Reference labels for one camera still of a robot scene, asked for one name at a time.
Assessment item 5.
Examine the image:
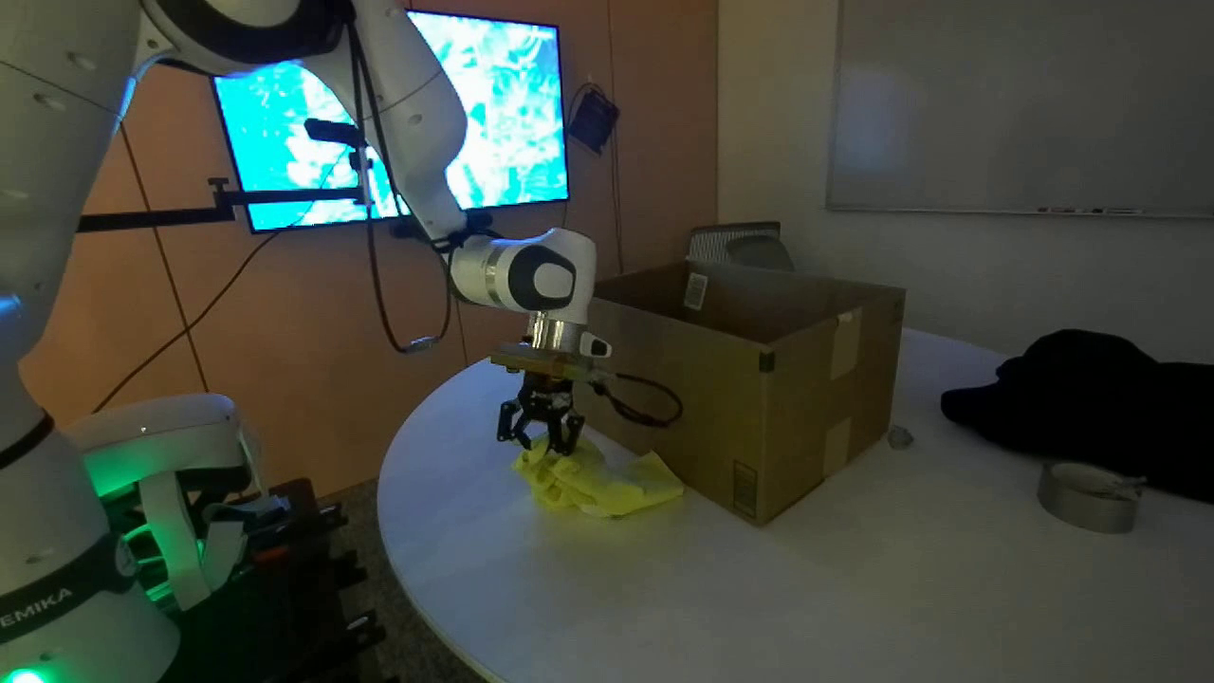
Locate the whiteboard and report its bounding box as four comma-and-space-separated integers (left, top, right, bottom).
825, 0, 1214, 225

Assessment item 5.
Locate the wrist-mounted camera bar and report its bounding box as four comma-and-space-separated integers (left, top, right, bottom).
485, 345, 600, 379

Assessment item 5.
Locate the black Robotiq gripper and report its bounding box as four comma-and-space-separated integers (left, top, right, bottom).
491, 369, 589, 458

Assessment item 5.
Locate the yellow-green towel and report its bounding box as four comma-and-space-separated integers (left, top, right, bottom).
509, 435, 691, 522

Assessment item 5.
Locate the small black wall device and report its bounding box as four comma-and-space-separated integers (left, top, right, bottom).
565, 82, 623, 157

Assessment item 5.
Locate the brown cardboard box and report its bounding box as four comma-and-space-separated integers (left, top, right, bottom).
582, 259, 909, 533

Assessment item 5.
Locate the grey tape roll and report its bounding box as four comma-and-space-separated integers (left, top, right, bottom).
1036, 458, 1148, 534

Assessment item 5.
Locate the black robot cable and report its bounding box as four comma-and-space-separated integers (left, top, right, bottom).
351, 0, 687, 434

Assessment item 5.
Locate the wall-mounted TV screen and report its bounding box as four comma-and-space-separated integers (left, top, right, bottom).
207, 8, 574, 240

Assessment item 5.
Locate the black garment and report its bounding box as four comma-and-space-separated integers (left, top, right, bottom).
938, 328, 1214, 503

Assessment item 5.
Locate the thin black wall cable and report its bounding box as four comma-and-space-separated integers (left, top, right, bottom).
92, 230, 280, 411

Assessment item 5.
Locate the black equipment cart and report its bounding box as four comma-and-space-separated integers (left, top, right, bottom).
163, 474, 390, 683

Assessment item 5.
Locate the white chair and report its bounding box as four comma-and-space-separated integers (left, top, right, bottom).
682, 221, 804, 307

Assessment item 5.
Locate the white device with green light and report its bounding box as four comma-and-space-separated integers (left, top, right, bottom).
66, 390, 262, 615

